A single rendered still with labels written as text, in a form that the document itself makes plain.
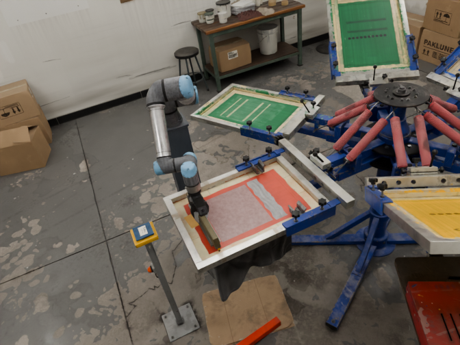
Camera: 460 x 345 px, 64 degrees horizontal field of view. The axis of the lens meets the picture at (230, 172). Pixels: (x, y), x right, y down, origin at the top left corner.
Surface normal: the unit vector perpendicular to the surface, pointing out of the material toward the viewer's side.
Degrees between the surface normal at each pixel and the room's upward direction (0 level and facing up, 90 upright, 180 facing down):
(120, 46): 90
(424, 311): 0
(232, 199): 0
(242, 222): 0
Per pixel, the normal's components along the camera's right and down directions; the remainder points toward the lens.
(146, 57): 0.42, 0.53
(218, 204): -0.13, -0.77
